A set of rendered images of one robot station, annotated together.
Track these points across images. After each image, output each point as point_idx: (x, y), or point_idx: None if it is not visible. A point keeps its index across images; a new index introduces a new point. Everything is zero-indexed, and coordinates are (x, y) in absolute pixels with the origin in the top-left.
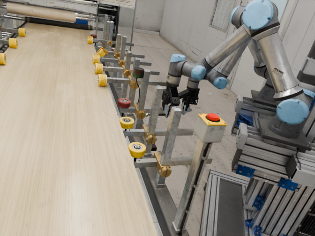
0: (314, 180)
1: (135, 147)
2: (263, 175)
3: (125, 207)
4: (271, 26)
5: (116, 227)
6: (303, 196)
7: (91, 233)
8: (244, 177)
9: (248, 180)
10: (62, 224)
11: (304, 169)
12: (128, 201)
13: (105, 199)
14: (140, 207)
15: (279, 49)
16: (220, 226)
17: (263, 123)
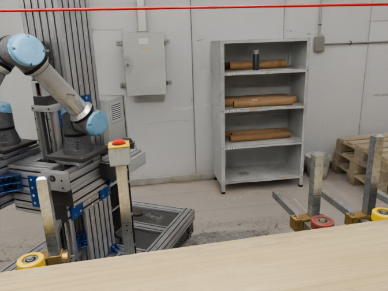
0: (129, 166)
1: (30, 260)
2: (88, 201)
3: (140, 267)
4: (45, 58)
5: (165, 272)
6: (104, 200)
7: (171, 288)
8: (2, 265)
9: (8, 262)
10: None
11: None
12: (131, 265)
13: (125, 282)
14: (141, 257)
15: (60, 76)
16: None
17: (62, 156)
